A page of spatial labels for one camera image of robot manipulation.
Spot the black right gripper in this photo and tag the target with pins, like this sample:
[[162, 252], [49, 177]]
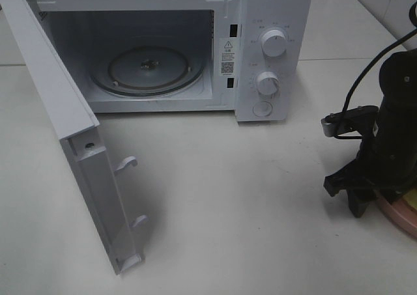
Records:
[[385, 165]]

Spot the pink round plate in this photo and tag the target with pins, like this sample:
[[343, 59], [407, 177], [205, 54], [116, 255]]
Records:
[[400, 213]]

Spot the sandwich with white bread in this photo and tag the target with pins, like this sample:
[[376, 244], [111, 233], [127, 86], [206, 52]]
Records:
[[411, 198]]

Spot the round white door button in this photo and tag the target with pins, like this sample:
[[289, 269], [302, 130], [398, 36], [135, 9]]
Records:
[[262, 109]]

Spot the white microwave door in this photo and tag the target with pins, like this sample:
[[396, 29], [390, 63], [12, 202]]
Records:
[[77, 129]]

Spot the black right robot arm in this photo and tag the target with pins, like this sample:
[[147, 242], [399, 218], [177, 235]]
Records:
[[397, 80]]

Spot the lower white microwave knob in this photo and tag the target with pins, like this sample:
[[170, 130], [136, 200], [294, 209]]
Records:
[[267, 83]]

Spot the white microwave knob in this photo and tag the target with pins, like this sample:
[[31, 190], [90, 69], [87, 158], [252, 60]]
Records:
[[267, 83], [273, 42]]

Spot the upper white microwave knob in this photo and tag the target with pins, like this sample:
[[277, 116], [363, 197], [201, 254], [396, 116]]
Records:
[[273, 42]]

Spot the white microwave oven body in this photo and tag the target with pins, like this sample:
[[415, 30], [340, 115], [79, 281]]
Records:
[[227, 32]]

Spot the glass microwave turntable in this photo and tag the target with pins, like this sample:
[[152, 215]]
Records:
[[147, 70]]

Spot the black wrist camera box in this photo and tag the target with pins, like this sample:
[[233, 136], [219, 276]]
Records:
[[360, 119]]

